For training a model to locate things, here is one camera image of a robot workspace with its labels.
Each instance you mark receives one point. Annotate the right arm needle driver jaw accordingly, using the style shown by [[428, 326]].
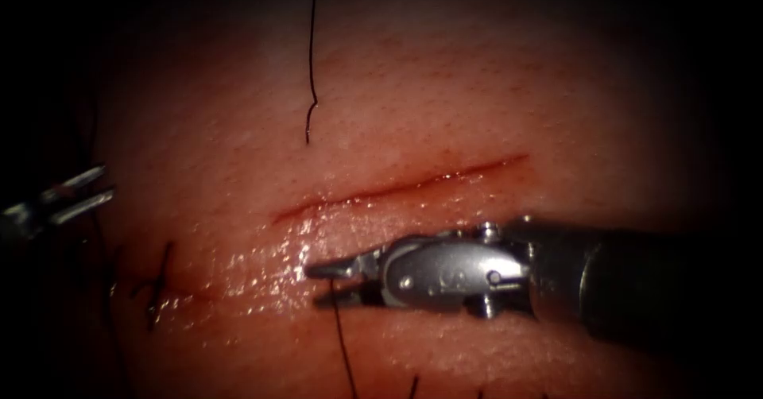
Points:
[[352, 294], [334, 269]]

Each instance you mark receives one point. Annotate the left arm needle driver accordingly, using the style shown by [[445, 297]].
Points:
[[21, 219]]

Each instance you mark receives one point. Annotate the left arm needle driver jaw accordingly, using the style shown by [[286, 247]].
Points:
[[86, 204], [77, 179]]

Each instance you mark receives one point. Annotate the right arm needle driver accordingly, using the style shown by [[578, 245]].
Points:
[[447, 274]]

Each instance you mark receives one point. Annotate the black thread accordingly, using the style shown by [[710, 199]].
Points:
[[310, 59]]

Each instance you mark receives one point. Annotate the dark right arm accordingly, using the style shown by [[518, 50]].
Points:
[[626, 280]]

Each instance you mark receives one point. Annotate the black stitching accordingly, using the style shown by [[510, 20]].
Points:
[[160, 280]]

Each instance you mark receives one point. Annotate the tissue pad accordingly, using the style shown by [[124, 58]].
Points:
[[417, 89]]

